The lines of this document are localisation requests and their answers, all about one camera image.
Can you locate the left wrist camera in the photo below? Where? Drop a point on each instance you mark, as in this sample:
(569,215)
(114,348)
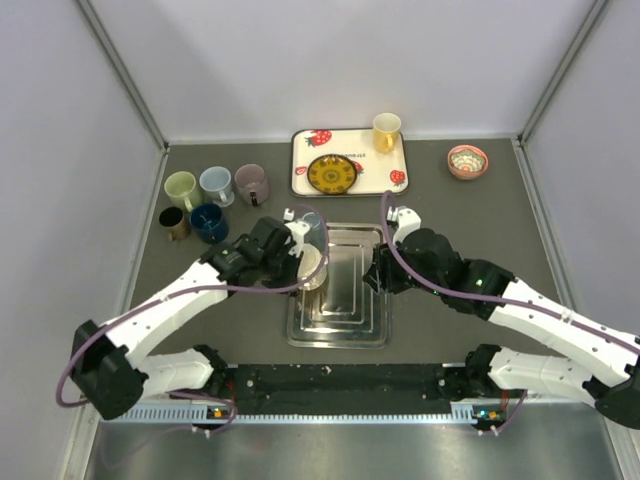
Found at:
(298,229)

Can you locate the cream mug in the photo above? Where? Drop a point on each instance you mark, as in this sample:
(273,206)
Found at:
(312,271)

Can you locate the dark blue mug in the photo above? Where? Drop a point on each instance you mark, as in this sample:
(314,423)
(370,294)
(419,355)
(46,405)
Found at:
(209,223)

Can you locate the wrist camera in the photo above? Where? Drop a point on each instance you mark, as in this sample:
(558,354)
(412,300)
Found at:
(402,221)
(298,229)

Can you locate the green mug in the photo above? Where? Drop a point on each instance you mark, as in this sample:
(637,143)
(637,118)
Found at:
(183,190)

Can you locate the light blue white mug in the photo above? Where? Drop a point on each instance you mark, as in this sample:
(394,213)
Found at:
(216,183)

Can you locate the strawberry serving tray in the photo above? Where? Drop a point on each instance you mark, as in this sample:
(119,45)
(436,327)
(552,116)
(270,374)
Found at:
(377,172)

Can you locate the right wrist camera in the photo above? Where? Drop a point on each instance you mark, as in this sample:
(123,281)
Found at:
(402,221)

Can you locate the aluminium frame rail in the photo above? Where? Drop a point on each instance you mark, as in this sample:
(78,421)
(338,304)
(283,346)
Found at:
(490,413)

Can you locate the grey blue mug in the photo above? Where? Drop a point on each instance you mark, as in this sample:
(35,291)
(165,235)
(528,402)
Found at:
(316,235)

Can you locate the yellow patterned plate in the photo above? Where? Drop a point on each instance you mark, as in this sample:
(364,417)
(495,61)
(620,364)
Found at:
(332,174)

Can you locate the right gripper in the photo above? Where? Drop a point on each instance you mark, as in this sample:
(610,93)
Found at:
(381,274)

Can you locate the purple mug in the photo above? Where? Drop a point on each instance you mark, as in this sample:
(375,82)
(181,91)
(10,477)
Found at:
(252,183)

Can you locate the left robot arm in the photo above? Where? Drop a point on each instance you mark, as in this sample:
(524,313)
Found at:
(113,364)

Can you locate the metal tray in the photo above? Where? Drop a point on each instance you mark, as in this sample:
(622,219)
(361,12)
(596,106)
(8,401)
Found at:
(344,312)

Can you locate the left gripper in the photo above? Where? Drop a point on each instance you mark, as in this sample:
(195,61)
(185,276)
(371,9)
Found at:
(291,277)

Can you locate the pink patterned bowl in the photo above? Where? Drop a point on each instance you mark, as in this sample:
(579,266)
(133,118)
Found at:
(467,162)

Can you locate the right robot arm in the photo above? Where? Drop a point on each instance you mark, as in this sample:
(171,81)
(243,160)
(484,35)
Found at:
(592,363)

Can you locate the brown striped cup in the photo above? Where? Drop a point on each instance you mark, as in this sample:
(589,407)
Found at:
(175,222)

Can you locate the yellow mug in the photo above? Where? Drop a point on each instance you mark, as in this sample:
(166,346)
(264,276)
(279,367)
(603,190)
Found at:
(386,130)

